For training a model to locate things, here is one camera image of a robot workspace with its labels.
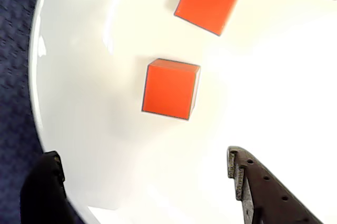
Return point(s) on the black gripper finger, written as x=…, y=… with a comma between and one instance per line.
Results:
x=42, y=195
x=271, y=203

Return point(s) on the red cube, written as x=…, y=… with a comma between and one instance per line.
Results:
x=208, y=2
x=168, y=89

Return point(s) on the white round plate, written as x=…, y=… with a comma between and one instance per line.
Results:
x=263, y=89

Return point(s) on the blue woven cloth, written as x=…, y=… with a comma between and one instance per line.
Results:
x=13, y=50

